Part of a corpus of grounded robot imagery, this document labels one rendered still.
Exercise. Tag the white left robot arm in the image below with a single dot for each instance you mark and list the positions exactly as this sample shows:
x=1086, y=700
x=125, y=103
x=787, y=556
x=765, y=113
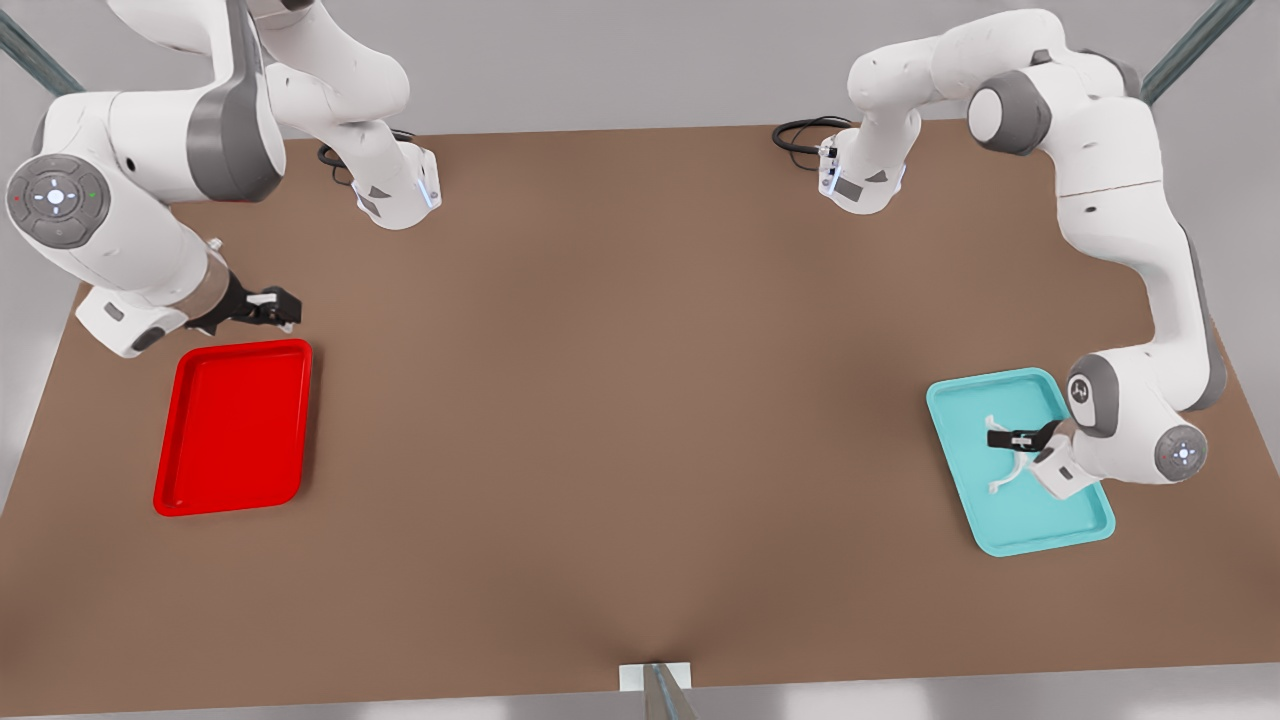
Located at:
x=1110, y=170

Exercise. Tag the turquoise plastic tray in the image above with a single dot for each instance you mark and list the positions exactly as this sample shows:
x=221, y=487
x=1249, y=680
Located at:
x=1010, y=500

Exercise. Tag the silver frame post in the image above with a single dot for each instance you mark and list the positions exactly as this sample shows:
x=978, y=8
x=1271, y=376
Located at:
x=663, y=692
x=1195, y=47
x=36, y=55

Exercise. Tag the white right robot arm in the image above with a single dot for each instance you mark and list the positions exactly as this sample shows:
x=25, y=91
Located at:
x=120, y=150

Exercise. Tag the white drainage pipe clamp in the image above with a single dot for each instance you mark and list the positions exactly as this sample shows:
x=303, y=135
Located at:
x=1006, y=474

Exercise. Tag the red plastic tray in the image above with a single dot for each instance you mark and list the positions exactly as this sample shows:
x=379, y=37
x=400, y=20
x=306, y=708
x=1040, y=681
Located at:
x=234, y=427

